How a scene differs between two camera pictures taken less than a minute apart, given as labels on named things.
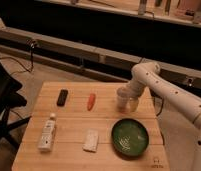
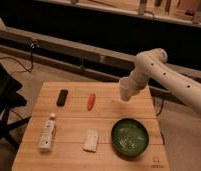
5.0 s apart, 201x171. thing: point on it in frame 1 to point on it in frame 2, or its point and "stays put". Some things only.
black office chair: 6,86 stays put
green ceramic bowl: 129,138 stays put
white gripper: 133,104 to 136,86
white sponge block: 91,140 stays put
